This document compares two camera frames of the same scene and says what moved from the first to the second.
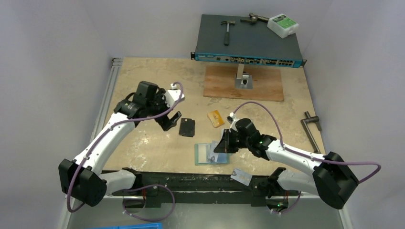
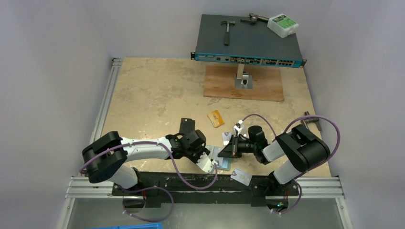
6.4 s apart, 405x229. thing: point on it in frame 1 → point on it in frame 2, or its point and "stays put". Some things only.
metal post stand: x=243 y=80 stays put
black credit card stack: x=187 y=127 stays put
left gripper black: x=166 y=123 → x=201 y=150
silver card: x=241 y=176 stays put
